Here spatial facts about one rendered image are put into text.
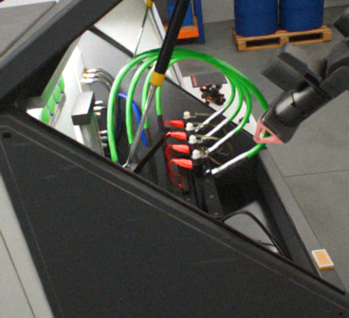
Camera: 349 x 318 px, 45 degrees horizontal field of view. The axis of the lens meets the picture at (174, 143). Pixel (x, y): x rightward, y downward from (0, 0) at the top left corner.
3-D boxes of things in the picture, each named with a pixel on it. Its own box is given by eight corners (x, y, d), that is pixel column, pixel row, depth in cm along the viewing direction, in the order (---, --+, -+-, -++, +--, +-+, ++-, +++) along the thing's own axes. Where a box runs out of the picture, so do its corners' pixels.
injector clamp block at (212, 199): (227, 259, 115) (223, 215, 108) (191, 265, 115) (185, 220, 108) (209, 189, 145) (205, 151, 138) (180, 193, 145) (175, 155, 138)
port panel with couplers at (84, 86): (109, 163, 125) (86, 62, 110) (97, 165, 125) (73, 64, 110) (112, 143, 136) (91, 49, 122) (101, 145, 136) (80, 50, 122)
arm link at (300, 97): (337, 102, 71) (343, 81, 74) (305, 79, 70) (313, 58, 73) (310, 122, 77) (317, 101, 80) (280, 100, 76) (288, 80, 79)
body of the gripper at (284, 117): (258, 122, 80) (281, 103, 74) (279, 93, 86) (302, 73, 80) (283, 146, 80) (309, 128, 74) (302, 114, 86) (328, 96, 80)
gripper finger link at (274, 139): (238, 136, 88) (264, 115, 80) (253, 116, 92) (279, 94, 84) (263, 159, 88) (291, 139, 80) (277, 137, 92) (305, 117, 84)
